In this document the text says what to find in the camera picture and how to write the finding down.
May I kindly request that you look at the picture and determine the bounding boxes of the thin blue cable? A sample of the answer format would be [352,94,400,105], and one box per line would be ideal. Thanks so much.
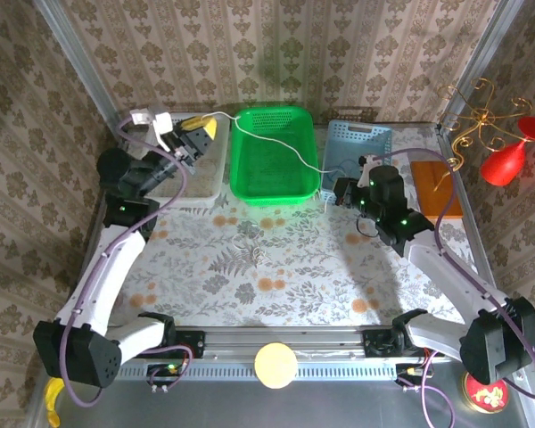
[332,162,363,179]

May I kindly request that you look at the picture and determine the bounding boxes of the thin white cable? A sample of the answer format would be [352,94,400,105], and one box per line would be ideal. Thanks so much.
[207,111,340,216]

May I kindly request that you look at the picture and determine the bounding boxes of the white perforated plastic basket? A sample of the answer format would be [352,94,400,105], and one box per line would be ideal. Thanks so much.
[147,111,232,210]

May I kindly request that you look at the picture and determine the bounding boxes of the orange wooden board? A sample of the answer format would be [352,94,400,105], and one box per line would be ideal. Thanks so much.
[409,160,465,224]

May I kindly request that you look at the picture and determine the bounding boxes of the light blue perforated basket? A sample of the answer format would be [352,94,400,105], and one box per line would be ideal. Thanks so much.
[320,119,393,204]

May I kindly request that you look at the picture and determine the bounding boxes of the green perforated plastic basket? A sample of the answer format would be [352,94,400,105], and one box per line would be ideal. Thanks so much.
[229,105,321,209]

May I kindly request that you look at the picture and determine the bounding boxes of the red wine glass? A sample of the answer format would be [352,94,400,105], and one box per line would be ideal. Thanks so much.
[480,115,535,187]

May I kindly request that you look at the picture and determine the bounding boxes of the floral printed tablecloth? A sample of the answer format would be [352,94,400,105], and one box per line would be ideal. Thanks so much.
[91,124,478,329]

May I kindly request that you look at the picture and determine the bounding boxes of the pale yellow round ball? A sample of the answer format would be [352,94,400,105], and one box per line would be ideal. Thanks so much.
[253,342,299,391]

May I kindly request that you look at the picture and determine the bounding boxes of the small black controller board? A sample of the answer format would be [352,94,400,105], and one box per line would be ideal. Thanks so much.
[145,361,189,388]
[394,361,431,388]

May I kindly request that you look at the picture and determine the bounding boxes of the slotted metal strip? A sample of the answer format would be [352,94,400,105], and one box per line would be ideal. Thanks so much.
[115,359,400,381]

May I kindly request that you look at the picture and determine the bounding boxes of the round red gold tin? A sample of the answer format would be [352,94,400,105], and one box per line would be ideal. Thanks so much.
[462,372,510,415]

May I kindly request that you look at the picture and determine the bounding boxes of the yellow banana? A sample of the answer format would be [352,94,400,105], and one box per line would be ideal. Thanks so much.
[44,377,64,428]

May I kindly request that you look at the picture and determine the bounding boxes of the thin black wire loop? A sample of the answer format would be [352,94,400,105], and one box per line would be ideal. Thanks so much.
[355,213,381,240]

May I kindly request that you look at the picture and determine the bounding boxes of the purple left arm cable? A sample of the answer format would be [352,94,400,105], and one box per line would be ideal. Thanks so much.
[60,116,193,407]

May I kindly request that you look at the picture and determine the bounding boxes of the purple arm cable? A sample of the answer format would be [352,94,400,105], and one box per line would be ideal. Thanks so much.
[372,148,535,428]
[60,116,193,407]

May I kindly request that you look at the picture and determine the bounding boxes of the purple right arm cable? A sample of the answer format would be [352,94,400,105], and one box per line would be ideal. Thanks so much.
[372,148,535,428]

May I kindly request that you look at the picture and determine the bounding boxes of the aluminium frame post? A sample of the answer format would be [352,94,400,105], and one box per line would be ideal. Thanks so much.
[30,0,128,135]
[440,0,525,130]

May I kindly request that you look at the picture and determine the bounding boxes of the gold wire glass rack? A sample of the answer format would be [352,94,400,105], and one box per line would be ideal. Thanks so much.
[432,78,535,193]

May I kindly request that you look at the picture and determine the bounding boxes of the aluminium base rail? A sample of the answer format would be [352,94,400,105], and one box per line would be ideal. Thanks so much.
[111,327,473,361]

